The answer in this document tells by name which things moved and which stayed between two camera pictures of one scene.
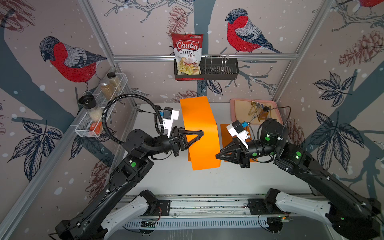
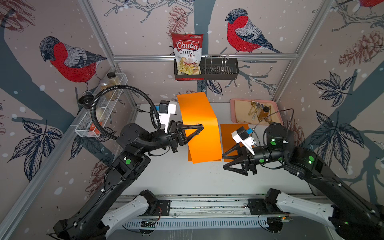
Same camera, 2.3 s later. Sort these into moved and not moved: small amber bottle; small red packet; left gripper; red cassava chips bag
Moved: left gripper
Not moved: small amber bottle; red cassava chips bag; small red packet
